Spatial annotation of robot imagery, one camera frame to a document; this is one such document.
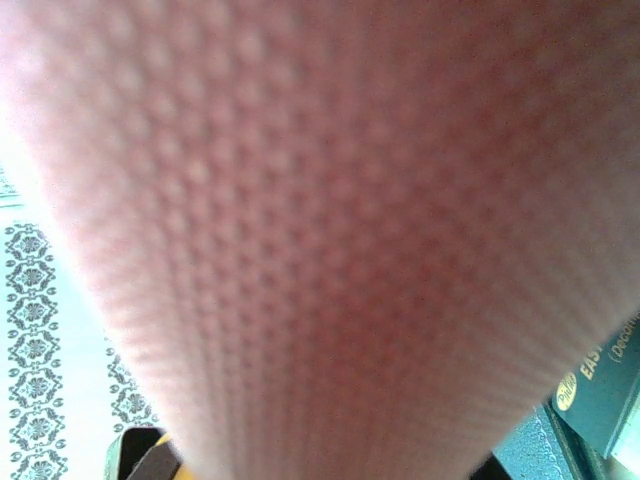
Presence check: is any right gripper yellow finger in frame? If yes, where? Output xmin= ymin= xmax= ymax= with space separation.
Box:
xmin=106 ymin=426 xmax=201 ymax=480

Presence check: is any pink school backpack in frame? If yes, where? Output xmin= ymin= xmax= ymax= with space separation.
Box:
xmin=0 ymin=0 xmax=640 ymax=480

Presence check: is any dark blue patterned book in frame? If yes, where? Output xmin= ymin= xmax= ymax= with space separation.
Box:
xmin=542 ymin=308 xmax=640 ymax=461

